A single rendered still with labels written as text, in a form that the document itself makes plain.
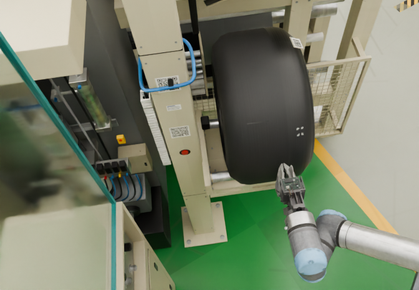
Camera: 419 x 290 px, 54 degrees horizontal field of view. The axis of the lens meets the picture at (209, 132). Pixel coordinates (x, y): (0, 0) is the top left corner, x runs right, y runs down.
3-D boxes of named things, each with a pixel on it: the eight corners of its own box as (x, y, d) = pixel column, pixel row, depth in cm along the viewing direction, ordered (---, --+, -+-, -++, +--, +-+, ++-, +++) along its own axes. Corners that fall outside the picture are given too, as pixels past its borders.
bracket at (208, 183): (206, 195, 183) (204, 186, 175) (197, 121, 204) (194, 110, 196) (214, 194, 183) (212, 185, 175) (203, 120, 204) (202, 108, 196)
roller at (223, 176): (208, 171, 182) (209, 176, 185) (209, 179, 179) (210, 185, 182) (287, 159, 182) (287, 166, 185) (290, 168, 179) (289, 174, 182)
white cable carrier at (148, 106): (163, 165, 181) (140, 101, 140) (162, 155, 184) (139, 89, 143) (173, 164, 181) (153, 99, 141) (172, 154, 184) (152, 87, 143)
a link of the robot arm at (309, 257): (298, 279, 124) (295, 267, 116) (288, 239, 132) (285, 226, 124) (330, 272, 123) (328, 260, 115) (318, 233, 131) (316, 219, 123)
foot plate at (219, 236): (184, 247, 257) (184, 246, 255) (181, 207, 272) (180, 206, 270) (227, 241, 258) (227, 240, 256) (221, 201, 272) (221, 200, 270)
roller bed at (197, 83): (168, 101, 205) (158, 60, 180) (166, 78, 213) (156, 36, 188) (208, 95, 206) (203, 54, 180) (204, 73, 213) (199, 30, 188)
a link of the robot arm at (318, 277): (333, 259, 137) (332, 244, 127) (319, 290, 132) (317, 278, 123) (307, 246, 142) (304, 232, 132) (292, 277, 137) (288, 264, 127)
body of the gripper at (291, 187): (302, 173, 134) (312, 206, 126) (299, 188, 140) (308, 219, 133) (278, 177, 134) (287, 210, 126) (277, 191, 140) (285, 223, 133)
